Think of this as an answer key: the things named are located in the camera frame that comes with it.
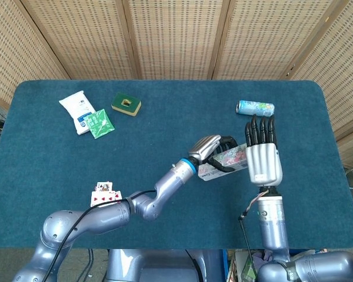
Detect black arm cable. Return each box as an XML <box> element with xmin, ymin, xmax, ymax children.
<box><xmin>238</xmin><ymin>187</ymin><xmax>269</xmax><ymax>277</ymax></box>
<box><xmin>42</xmin><ymin>189</ymin><xmax>157</xmax><ymax>282</ymax></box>

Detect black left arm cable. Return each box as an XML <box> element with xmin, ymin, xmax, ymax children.
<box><xmin>42</xmin><ymin>189</ymin><xmax>157</xmax><ymax>282</ymax></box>

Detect green tea sachet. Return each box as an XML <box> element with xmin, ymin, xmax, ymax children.
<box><xmin>85</xmin><ymin>109</ymin><xmax>116</xmax><ymax>140</ymax></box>

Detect white wet wipes pack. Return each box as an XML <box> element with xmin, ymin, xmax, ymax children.
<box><xmin>58</xmin><ymin>90</ymin><xmax>96</xmax><ymax>136</ymax></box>

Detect six hearts playing card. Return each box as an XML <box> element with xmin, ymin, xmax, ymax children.
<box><xmin>90</xmin><ymin>191</ymin><xmax>116</xmax><ymax>209</ymax></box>

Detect floral toothpaste carton box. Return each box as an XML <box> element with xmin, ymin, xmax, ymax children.
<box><xmin>197</xmin><ymin>143</ymin><xmax>249</xmax><ymax>182</ymax></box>

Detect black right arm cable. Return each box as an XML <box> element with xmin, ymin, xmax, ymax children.
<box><xmin>238</xmin><ymin>187</ymin><xmax>269</xmax><ymax>277</ymax></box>

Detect queen playing card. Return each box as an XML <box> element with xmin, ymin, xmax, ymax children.
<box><xmin>96</xmin><ymin>181</ymin><xmax>114</xmax><ymax>193</ymax></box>

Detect green yellow scouring sponge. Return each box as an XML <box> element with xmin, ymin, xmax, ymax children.
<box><xmin>111</xmin><ymin>92</ymin><xmax>142</xmax><ymax>116</ymax></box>

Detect blue carpet table mat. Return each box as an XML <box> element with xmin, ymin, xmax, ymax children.
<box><xmin>0</xmin><ymin>79</ymin><xmax>353</xmax><ymax>250</ymax></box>

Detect black torso cable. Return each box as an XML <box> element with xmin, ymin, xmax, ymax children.
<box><xmin>184</xmin><ymin>249</ymin><xmax>209</xmax><ymax>282</ymax></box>

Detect silver-blue robot torso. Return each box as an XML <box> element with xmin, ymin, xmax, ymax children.
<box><xmin>105</xmin><ymin>249</ymin><xmax>226</xmax><ymax>282</ymax></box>

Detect purple crumpled cloth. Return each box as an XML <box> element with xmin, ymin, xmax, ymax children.
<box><xmin>252</xmin><ymin>249</ymin><xmax>274</xmax><ymax>267</ymax></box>

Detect light blue drink can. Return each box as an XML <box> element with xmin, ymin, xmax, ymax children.
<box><xmin>235</xmin><ymin>100</ymin><xmax>275</xmax><ymax>118</ymax></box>

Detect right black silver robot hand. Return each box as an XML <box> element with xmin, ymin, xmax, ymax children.
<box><xmin>244</xmin><ymin>114</ymin><xmax>284</xmax><ymax>196</ymax></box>

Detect woven bamboo screen panel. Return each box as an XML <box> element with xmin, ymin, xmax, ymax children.
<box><xmin>19</xmin><ymin>0</ymin><xmax>142</xmax><ymax>80</ymax></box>
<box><xmin>211</xmin><ymin>0</ymin><xmax>350</xmax><ymax>81</ymax></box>
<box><xmin>0</xmin><ymin>0</ymin><xmax>71</xmax><ymax>105</ymax></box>
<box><xmin>288</xmin><ymin>0</ymin><xmax>353</xmax><ymax>168</ymax></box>
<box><xmin>122</xmin><ymin>0</ymin><xmax>232</xmax><ymax>81</ymax></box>

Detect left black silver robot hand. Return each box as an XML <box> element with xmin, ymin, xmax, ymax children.
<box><xmin>188</xmin><ymin>134</ymin><xmax>239</xmax><ymax>173</ymax></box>

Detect black thin floor cable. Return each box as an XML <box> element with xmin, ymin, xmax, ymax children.
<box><xmin>76</xmin><ymin>249</ymin><xmax>95</xmax><ymax>282</ymax></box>

